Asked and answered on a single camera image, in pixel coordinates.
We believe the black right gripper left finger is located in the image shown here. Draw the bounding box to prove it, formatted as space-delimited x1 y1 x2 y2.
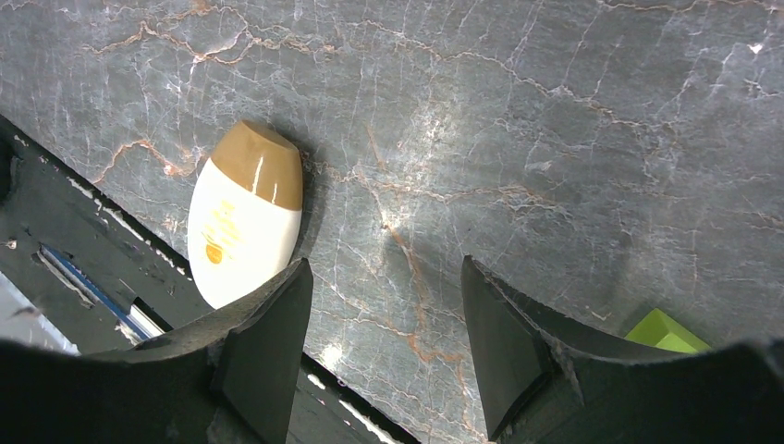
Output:
211 258 312 443

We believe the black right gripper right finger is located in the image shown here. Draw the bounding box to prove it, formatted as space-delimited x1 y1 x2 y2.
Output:
460 255 559 441

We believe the small green cube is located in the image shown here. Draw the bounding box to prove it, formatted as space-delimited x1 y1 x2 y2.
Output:
624 309 711 354

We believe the black mounting rail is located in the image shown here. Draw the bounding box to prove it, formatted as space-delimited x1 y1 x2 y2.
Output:
1 120 412 443

